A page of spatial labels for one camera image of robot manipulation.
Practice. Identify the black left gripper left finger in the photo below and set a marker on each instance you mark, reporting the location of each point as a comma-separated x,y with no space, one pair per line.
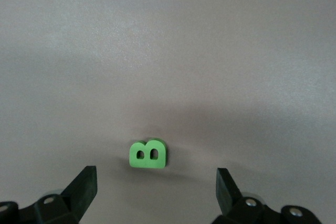
78,197

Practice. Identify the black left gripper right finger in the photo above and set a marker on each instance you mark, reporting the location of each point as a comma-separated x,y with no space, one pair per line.
231,197

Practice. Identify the green letter B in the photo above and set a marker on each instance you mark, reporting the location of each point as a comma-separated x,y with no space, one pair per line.
147,162

